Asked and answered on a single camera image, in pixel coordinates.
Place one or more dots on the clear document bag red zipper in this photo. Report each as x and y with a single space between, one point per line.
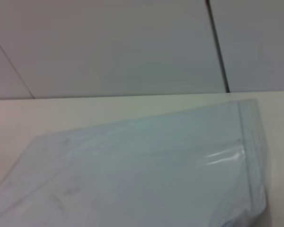
132 170

